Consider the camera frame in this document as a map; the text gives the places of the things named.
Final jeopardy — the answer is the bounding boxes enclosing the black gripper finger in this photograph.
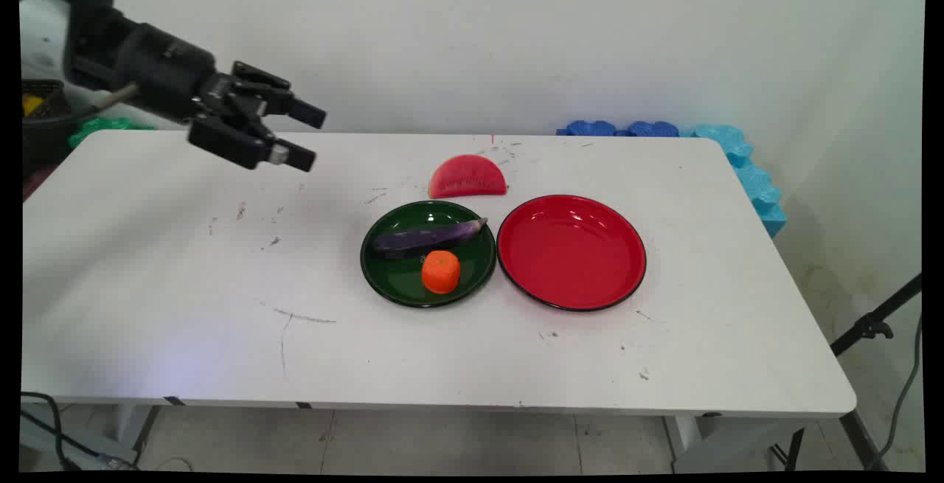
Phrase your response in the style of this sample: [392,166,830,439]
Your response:
[187,114,319,173]
[221,61,327,130]

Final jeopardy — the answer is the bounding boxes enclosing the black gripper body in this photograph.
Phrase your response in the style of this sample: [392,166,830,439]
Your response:
[111,22,231,124]

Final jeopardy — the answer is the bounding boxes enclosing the purple toy eggplant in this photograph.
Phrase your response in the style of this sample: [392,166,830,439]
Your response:
[372,218,489,254]

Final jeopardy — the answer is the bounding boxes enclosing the green foam mat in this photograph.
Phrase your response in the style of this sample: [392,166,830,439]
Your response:
[69,117,156,150]

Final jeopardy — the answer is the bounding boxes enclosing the black basket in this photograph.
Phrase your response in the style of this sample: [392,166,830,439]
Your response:
[21,79,74,178]

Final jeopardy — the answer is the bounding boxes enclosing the dark green plate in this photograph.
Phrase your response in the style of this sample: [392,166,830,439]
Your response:
[360,201,497,309]

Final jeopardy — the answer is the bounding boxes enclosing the red toy watermelon slice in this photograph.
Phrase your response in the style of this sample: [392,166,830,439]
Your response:
[428,154,509,199]

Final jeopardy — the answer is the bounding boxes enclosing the orange toy carrot piece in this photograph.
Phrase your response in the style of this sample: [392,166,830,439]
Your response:
[421,250,462,295]

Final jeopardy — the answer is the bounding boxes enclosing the dark blue foam mat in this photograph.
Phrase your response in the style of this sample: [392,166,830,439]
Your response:
[555,119,617,136]
[617,121,680,137]

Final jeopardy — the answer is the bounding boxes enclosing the red plate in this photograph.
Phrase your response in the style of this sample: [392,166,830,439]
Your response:
[496,194,648,313]

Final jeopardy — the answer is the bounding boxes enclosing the light blue foam mat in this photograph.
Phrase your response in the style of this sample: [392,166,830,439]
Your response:
[678,123,788,238]

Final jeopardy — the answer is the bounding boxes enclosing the white table leg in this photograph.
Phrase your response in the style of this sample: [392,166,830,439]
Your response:
[662,414,806,473]

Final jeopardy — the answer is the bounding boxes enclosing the black tripod leg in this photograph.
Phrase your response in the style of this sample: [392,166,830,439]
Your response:
[830,273,923,470]

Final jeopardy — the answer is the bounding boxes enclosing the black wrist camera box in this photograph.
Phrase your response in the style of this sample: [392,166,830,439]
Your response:
[62,0,126,90]

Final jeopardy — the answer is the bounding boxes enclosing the black floor cable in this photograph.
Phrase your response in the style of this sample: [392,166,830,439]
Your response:
[20,392,141,470]

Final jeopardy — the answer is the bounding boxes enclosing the grey hanging cable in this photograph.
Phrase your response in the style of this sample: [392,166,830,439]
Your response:
[866,313,924,470]

